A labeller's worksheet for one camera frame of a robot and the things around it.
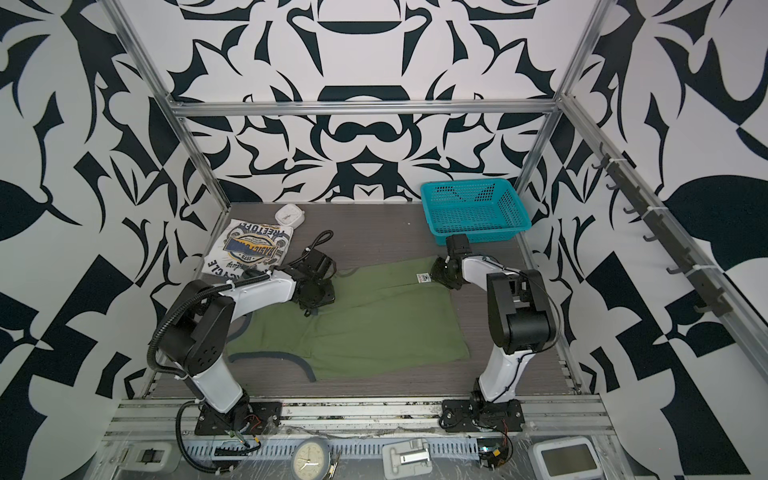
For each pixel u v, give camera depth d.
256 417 0.73
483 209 1.19
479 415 0.67
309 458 0.66
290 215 1.12
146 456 0.66
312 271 0.75
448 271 0.76
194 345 0.47
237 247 1.03
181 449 0.69
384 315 0.96
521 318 0.51
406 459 0.67
